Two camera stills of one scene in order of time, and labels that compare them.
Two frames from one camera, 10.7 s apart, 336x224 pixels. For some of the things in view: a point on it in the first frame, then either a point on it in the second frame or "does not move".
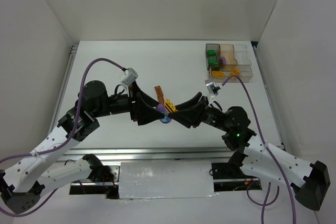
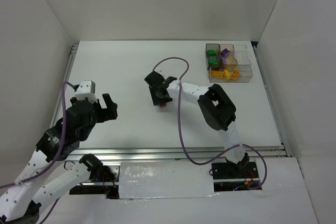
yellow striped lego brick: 169,107 -> 227,74
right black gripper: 202,111 -> 158,87
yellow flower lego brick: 218,73 does not move
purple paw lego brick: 161,107 -> 225,52
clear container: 240,54 does not move
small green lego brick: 211,53 does not move
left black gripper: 134,102 -> 104,110
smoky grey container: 213,56 does not move
